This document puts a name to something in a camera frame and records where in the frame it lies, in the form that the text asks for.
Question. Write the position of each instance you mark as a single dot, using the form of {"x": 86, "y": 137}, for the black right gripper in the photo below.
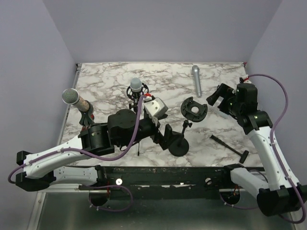
{"x": 226, "y": 92}

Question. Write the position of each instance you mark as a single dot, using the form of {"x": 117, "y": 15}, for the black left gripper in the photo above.
{"x": 169, "y": 135}

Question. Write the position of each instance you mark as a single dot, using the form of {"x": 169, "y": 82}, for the black round-base shock-mount stand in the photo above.
{"x": 193, "y": 112}

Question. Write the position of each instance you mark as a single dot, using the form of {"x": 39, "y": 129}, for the silver grey handheld microphone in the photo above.
{"x": 196, "y": 74}

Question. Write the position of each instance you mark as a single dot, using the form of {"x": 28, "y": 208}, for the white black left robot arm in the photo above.
{"x": 108, "y": 141}

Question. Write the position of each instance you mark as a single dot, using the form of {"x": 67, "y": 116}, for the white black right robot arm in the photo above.
{"x": 282, "y": 192}

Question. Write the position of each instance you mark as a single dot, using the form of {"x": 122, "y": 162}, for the black tripod microphone stand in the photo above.
{"x": 135, "y": 97}

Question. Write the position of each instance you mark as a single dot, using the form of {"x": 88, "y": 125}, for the white foam-head microphone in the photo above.
{"x": 136, "y": 85}

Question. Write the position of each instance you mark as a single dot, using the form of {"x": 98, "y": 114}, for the black clip round-base stand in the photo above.
{"x": 86, "y": 116}

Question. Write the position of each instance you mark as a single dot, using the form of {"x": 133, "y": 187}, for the copper body mesh microphone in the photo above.
{"x": 71, "y": 97}

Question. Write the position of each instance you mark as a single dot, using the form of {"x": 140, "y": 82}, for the clear plastic screw box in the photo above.
{"x": 222, "y": 114}

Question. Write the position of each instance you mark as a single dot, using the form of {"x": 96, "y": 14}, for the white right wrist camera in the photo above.
{"x": 245, "y": 80}

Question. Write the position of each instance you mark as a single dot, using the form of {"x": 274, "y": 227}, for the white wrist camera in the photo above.
{"x": 156, "y": 108}
{"x": 245, "y": 80}

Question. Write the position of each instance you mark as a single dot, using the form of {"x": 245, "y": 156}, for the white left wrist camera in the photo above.
{"x": 156, "y": 108}

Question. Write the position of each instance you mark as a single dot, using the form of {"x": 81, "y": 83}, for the black robot mounting base rail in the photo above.
{"x": 164, "y": 182}

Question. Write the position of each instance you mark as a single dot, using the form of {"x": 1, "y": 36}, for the black T-handle tool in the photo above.
{"x": 243, "y": 156}

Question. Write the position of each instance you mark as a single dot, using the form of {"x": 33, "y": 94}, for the red handled pliers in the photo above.
{"x": 87, "y": 127}

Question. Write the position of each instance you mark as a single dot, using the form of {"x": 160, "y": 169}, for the aluminium frame extrusion rail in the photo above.
{"x": 40, "y": 198}

